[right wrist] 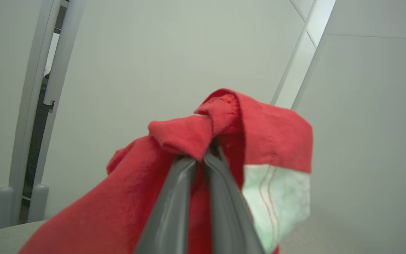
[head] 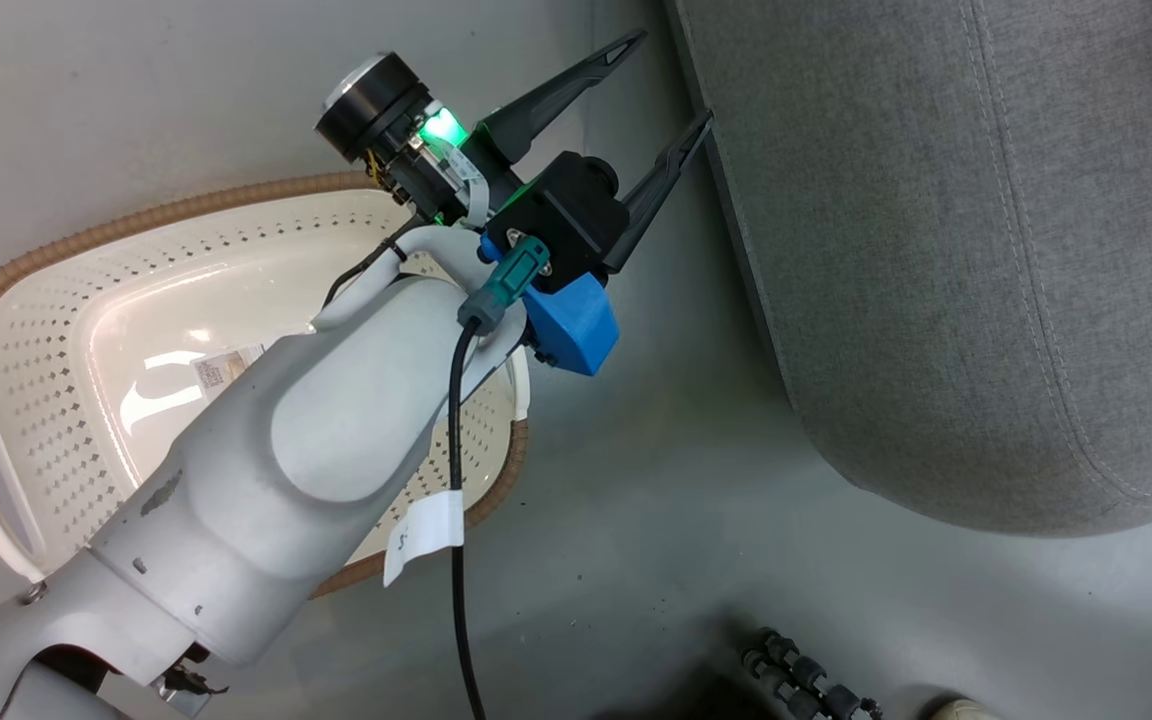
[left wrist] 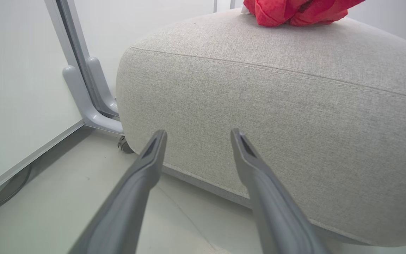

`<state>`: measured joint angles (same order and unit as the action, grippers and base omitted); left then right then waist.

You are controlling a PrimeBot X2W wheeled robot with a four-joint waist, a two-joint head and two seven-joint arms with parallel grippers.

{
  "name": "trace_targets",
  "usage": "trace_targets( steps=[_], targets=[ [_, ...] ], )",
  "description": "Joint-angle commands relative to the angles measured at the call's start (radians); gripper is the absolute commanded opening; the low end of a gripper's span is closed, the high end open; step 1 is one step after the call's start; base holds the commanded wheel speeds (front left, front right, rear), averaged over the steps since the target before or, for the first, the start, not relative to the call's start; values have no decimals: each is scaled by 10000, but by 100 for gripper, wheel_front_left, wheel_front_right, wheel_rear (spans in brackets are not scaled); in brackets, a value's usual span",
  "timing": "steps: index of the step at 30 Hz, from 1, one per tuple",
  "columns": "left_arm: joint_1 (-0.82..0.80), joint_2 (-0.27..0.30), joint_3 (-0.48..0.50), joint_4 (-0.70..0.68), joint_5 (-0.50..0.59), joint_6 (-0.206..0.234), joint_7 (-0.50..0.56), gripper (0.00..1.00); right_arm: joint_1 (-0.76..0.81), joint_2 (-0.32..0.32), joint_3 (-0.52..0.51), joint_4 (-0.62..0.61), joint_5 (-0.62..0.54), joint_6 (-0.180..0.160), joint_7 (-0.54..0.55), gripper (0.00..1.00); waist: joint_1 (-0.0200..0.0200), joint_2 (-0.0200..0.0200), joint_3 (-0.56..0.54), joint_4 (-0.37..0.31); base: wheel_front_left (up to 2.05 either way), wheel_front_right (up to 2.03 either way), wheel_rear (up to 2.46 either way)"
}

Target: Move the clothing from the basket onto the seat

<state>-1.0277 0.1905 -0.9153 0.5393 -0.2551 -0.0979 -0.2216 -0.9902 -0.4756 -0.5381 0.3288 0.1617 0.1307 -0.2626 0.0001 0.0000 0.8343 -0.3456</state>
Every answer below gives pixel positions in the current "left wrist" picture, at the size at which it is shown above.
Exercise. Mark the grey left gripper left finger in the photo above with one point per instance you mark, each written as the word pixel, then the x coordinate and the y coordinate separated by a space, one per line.
pixel 125 204

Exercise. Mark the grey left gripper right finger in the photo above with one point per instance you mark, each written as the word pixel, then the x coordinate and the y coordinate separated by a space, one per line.
pixel 273 211

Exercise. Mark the red sweatshirt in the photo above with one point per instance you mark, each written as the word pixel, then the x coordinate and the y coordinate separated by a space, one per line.
pixel 294 12

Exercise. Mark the beige fabric seat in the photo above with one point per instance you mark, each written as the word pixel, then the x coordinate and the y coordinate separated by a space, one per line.
pixel 277 116

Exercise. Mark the black caster wheel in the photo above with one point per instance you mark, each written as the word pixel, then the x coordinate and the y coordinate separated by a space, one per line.
pixel 124 145

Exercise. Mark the grey partition stand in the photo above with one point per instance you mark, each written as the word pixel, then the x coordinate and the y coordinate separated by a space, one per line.
pixel 79 98
pixel 99 88

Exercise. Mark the white partition panel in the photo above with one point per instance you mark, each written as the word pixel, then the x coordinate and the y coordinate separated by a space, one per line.
pixel 16 91
pixel 136 21

